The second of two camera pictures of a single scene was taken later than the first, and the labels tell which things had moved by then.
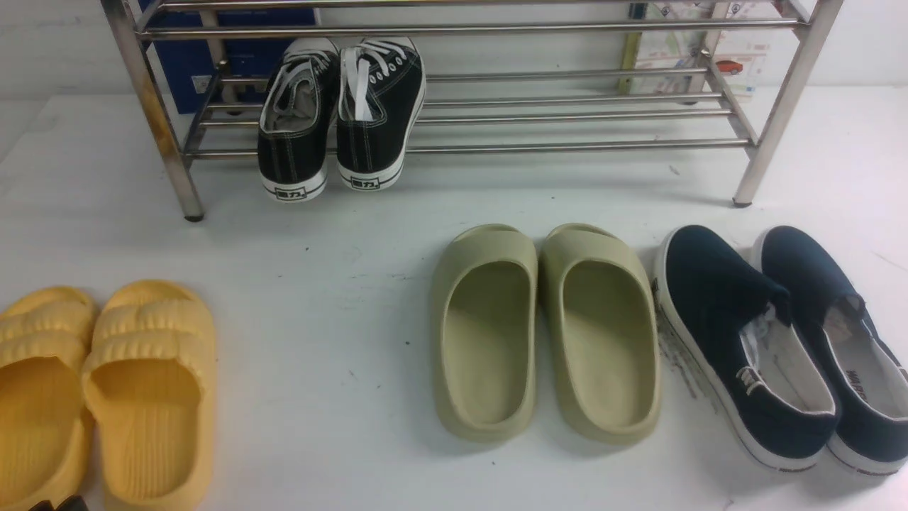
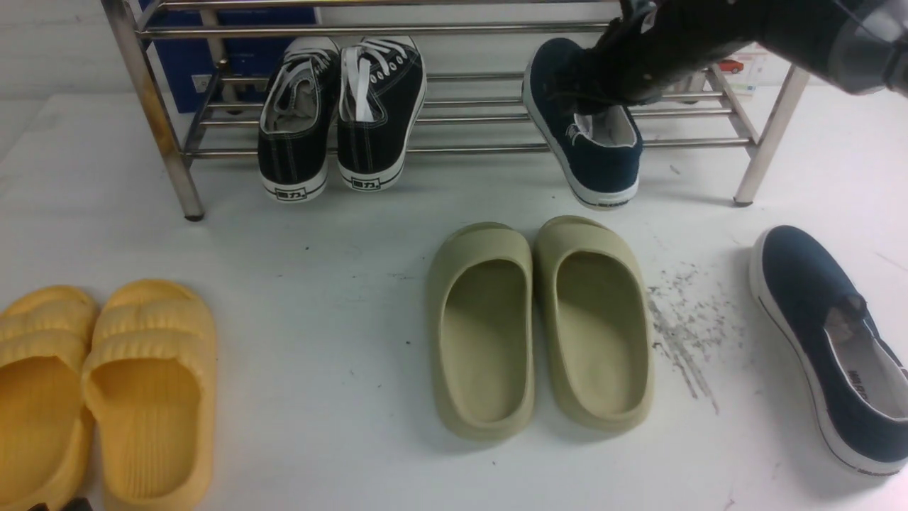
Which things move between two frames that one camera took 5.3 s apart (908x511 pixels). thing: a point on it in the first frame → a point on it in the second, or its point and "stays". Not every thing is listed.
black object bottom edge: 72,503 stays
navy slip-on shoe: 869,377 stays
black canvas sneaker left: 299,106 stays
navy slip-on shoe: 735,329 → 599,152
